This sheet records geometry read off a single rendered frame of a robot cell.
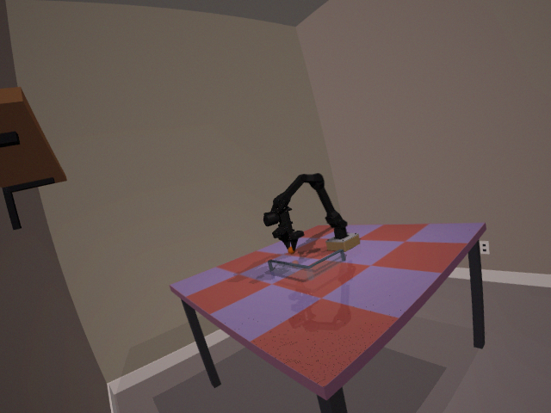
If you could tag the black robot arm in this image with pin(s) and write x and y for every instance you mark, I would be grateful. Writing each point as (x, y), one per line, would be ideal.
(278, 214)

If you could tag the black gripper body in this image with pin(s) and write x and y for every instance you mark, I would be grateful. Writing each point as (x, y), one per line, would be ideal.
(293, 234)

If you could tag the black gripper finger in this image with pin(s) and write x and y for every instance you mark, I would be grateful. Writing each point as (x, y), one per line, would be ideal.
(293, 243)
(285, 241)

